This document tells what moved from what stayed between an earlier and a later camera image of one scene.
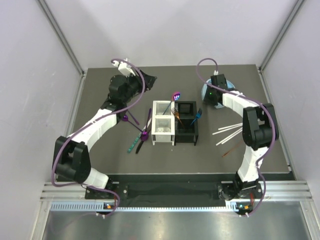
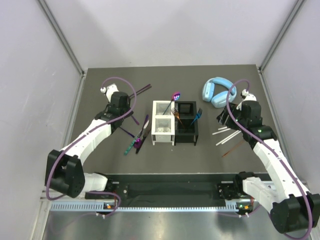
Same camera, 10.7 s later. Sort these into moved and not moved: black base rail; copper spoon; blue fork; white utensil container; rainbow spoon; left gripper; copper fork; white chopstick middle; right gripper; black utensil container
Moved: left gripper; right gripper
Not moved: copper spoon; white utensil container; white chopstick middle; blue fork; rainbow spoon; copper fork; black base rail; black utensil container
